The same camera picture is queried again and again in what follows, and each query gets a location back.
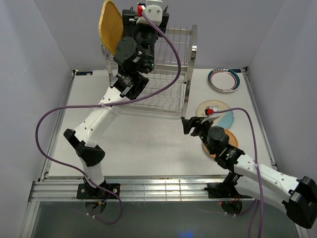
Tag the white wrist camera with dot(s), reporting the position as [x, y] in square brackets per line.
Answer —
[211, 114]
[152, 9]

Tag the round woven bamboo plate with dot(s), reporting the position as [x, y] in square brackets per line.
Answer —
[233, 141]

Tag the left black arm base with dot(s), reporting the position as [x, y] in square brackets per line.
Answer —
[85, 191]

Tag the cream and blue round plate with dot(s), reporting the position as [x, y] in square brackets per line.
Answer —
[225, 120]

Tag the steel two-tier dish rack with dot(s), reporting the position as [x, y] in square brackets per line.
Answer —
[175, 99]

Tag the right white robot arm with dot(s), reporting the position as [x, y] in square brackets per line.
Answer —
[296, 197]

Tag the square woven bamboo plate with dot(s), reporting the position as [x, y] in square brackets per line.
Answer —
[110, 26]

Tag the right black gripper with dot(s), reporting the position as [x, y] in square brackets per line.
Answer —
[193, 122]

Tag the aluminium front rail frame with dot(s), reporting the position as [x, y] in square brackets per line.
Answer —
[151, 208]

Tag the left blue table label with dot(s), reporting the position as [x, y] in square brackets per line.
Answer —
[83, 73]

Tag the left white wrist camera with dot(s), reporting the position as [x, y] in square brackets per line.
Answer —
[152, 9]

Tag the right blue table label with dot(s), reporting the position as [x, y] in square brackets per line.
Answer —
[237, 70]

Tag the blue table label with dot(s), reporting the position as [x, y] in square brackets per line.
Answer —
[237, 70]
[83, 73]

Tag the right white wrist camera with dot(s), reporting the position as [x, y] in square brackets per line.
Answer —
[211, 114]

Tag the white plate teal red rim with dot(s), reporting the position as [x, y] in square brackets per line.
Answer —
[223, 80]

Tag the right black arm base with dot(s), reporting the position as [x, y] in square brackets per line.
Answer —
[218, 191]

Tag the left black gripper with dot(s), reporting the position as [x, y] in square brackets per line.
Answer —
[130, 24]

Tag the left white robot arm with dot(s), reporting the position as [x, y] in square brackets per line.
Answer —
[134, 62]

